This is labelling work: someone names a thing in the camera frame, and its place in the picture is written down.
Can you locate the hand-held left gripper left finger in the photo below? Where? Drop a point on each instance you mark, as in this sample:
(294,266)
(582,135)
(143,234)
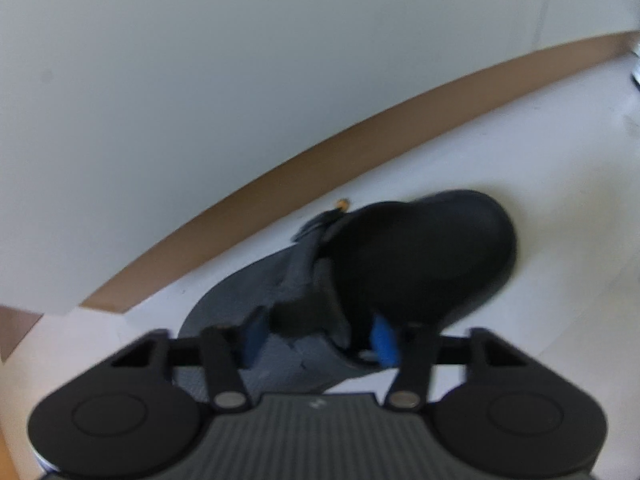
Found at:
(255,335)

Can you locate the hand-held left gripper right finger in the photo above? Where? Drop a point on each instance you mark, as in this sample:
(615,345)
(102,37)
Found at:
(384,340)

